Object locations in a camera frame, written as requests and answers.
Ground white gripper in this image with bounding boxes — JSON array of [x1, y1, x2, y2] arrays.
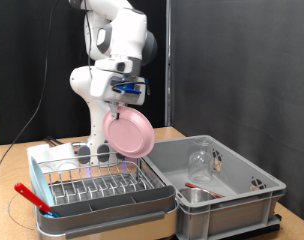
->
[[108, 75, 148, 121]]

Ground pink plastic plate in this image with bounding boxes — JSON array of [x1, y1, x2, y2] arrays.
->
[[102, 105, 157, 160]]

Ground clear wine glass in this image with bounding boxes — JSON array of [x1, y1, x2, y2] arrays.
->
[[187, 137, 215, 184]]

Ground stainless steel pot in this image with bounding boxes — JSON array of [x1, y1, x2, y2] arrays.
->
[[178, 187, 217, 205]]

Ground dark oval rack clip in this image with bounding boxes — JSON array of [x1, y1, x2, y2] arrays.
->
[[77, 144, 92, 165]]

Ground white box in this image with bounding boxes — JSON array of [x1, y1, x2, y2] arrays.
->
[[45, 142, 81, 174]]

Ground light blue plastic plate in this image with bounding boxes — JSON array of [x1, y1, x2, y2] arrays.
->
[[29, 155, 57, 208]]

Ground black backdrop curtain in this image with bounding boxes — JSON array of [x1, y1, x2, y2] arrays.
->
[[0, 0, 168, 146]]

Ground grey cutlery holder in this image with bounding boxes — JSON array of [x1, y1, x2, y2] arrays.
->
[[36, 185, 177, 229]]

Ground brown wooden stick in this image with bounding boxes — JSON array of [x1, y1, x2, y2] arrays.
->
[[184, 181, 226, 199]]

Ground dark grey backdrop panel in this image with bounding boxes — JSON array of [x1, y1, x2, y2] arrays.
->
[[170, 0, 304, 226]]

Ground grey plastic crate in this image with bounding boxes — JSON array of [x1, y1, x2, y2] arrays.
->
[[140, 134, 287, 240]]

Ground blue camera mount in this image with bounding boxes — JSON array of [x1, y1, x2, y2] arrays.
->
[[116, 81, 143, 96]]

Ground black camera cable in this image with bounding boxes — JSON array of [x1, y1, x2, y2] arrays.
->
[[82, 0, 150, 97]]

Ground black cables on table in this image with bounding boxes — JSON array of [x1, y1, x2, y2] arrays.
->
[[43, 135, 65, 148]]

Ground aluminium frame post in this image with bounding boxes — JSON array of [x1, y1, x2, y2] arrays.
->
[[164, 0, 173, 127]]

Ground blue handled utensil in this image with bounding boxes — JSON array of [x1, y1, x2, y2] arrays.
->
[[43, 210, 62, 220]]

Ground long hanging black cable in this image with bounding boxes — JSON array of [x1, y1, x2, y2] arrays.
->
[[0, 0, 60, 176]]

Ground steel wire dish rack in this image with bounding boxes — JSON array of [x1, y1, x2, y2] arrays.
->
[[34, 150, 180, 240]]

